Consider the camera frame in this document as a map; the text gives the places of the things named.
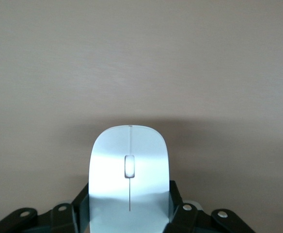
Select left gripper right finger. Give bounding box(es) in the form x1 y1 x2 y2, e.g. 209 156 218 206
164 181 256 233

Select white computer mouse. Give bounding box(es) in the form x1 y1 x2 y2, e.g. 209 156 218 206
87 125 170 233

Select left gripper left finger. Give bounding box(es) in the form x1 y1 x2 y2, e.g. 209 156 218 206
0 181 91 233

